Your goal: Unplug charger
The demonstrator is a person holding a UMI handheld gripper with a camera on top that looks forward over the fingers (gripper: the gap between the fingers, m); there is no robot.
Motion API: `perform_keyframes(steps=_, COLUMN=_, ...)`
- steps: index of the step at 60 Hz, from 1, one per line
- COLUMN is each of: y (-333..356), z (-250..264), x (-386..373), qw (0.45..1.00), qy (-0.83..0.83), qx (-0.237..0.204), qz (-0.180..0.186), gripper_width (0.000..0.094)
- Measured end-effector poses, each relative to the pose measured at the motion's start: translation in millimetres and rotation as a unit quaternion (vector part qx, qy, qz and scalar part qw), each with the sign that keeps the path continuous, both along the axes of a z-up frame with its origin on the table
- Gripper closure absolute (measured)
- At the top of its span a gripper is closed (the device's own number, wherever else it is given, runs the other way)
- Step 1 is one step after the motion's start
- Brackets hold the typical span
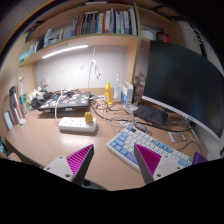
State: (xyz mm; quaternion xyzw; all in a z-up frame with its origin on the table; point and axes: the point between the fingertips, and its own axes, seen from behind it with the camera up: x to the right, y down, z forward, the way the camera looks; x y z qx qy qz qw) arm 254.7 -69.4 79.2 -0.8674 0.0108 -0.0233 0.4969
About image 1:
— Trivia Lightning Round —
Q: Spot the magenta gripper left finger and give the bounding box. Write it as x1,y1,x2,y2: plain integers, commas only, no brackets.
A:
44,144,94,185

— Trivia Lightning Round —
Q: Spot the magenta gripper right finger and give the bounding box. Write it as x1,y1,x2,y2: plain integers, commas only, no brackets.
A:
134,144,183,184

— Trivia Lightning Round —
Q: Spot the yellow charger plug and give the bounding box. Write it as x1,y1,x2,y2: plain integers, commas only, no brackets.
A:
85,112,93,123

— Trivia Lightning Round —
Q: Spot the blue white keyboard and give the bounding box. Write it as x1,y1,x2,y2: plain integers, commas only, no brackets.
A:
106,125,193,171

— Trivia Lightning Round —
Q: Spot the white power strip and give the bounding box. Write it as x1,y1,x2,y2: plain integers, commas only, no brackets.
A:
58,117,97,133

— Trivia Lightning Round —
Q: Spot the purple card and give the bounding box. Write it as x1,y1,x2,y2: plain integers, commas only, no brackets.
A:
192,152,207,165

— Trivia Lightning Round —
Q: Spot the black pouch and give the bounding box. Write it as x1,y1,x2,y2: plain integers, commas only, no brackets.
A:
133,105,168,125

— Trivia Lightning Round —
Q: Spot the sticker-covered laptop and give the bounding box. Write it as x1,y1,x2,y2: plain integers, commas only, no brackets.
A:
38,92,90,112

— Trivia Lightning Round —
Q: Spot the blue white box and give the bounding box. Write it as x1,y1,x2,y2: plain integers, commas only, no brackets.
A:
121,81,133,106

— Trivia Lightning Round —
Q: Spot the yellow bottle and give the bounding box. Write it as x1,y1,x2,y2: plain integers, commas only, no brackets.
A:
104,83,113,105

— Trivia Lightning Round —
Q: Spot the white phone at edge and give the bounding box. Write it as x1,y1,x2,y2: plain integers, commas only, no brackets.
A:
4,112,13,130

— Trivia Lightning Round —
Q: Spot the clear sanitizer bottle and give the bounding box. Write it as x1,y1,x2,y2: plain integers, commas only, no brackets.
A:
114,74,122,101

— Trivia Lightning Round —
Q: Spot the large curved black monitor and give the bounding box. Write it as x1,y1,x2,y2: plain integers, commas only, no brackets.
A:
142,41,224,140

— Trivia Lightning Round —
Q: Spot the clear plastic water bottle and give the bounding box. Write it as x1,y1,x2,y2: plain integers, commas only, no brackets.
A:
18,77,29,115

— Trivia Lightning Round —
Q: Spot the under-shelf light bar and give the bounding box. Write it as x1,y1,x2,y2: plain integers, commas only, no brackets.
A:
42,44,88,59

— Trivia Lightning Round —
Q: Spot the row of books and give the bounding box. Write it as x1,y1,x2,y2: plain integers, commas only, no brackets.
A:
70,7,138,37

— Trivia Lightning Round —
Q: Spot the white hanging cable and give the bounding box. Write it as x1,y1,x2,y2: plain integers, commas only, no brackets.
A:
87,45,101,88

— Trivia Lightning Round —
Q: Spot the wooden wall shelf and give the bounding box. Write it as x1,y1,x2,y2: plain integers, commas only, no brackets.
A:
17,0,184,92

